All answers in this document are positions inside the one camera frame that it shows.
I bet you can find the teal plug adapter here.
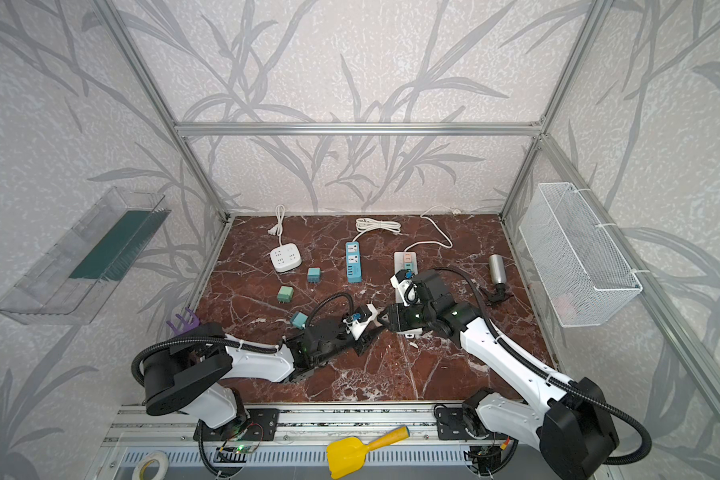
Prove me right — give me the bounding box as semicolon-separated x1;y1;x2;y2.
290;312;309;330
307;267;321;283

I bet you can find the green plug adapter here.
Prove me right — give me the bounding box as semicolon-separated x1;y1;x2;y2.
276;286;294;303

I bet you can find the long white multicolour power strip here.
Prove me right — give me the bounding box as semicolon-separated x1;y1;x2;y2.
390;251;418;306

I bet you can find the teal power strip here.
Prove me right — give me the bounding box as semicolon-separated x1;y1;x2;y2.
345;241;362;284

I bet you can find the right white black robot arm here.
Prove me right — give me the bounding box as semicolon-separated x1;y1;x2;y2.
380;302;653;479

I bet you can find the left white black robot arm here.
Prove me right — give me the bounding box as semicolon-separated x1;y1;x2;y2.
131;313;384;432

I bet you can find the metal cylinder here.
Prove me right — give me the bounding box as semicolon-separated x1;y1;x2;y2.
488;254;508;287

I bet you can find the white square power socket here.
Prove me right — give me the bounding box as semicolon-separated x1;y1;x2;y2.
270;243;302;273

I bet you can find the yellow plastic scoop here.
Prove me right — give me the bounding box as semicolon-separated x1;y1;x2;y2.
326;426;410;479

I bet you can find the purple plastic fork toy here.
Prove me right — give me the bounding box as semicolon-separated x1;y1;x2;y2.
165;308;201;336

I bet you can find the white tape roll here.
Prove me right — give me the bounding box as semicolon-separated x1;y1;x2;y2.
131;451;170;480

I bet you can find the white wire mesh basket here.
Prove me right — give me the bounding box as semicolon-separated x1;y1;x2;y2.
519;182;643;328

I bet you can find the clear plastic wall bin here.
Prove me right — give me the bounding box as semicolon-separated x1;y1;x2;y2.
0;187;171;325

